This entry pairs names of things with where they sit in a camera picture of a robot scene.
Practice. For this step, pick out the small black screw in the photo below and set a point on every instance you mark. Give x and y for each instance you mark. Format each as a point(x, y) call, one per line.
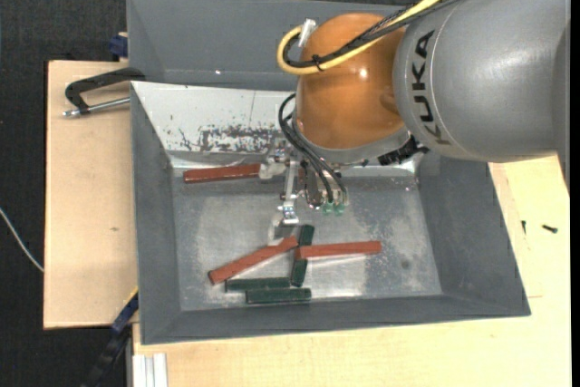
point(551, 229)

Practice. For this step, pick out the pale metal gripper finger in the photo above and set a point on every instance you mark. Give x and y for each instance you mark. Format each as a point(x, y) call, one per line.
point(289, 215)
point(273, 166)

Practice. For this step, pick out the red-brown flat block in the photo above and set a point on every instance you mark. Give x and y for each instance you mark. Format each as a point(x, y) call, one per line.
point(249, 262)
point(340, 249)
point(217, 173)

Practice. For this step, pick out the grey metal bin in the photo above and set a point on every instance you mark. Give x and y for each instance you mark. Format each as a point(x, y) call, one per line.
point(389, 281)

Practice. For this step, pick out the dark green flat block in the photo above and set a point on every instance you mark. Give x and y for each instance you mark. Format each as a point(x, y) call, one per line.
point(299, 272)
point(256, 283)
point(278, 295)

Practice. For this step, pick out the pale cardboard board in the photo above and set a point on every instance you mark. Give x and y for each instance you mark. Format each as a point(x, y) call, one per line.
point(86, 204)

